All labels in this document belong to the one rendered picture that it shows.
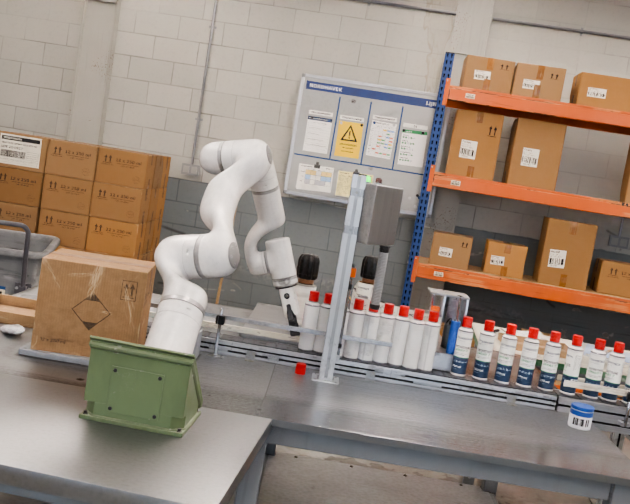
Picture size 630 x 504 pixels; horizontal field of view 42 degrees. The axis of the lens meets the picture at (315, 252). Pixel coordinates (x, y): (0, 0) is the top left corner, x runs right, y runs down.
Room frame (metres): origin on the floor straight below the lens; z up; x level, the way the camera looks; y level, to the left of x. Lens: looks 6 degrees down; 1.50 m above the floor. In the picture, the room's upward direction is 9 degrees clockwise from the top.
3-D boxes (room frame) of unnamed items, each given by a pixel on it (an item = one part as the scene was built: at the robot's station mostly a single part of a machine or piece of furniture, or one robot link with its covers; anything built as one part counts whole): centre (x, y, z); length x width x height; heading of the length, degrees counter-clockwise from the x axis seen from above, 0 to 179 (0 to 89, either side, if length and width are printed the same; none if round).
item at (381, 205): (2.67, -0.16, 1.38); 0.17 x 0.10 x 0.19; 144
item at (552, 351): (2.74, -0.85, 0.98); 0.05 x 0.05 x 0.20
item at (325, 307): (2.76, -0.07, 0.98); 0.05 x 0.05 x 0.20
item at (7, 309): (2.76, 0.94, 0.85); 0.30 x 0.26 x 0.04; 89
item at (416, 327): (2.74, -0.38, 0.98); 0.05 x 0.05 x 0.20
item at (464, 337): (2.75, -0.55, 0.98); 0.05 x 0.05 x 0.20
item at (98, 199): (6.26, 1.81, 0.70); 1.20 x 0.82 x 1.39; 89
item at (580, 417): (2.53, -0.91, 0.87); 0.07 x 0.07 x 0.07
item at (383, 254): (2.65, -0.22, 1.18); 0.04 x 0.04 x 0.21
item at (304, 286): (3.03, 0.02, 1.03); 0.09 x 0.09 x 0.30
